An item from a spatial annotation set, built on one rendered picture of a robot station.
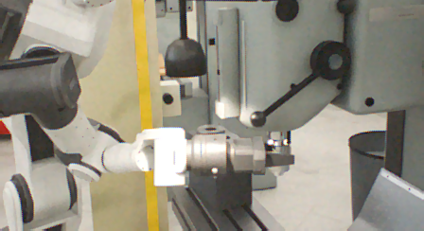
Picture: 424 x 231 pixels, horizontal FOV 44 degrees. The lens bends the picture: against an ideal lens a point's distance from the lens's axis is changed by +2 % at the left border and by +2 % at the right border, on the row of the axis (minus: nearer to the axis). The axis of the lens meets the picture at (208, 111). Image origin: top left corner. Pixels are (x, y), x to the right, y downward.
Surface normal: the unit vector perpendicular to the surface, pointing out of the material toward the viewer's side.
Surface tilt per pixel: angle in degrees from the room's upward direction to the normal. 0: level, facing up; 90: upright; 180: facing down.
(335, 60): 90
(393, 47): 90
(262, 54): 90
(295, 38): 90
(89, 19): 59
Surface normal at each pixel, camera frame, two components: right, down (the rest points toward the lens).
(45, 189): 0.60, 0.04
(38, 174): 0.61, 0.28
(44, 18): 0.51, -0.34
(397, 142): -0.96, 0.11
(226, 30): 0.29, 0.25
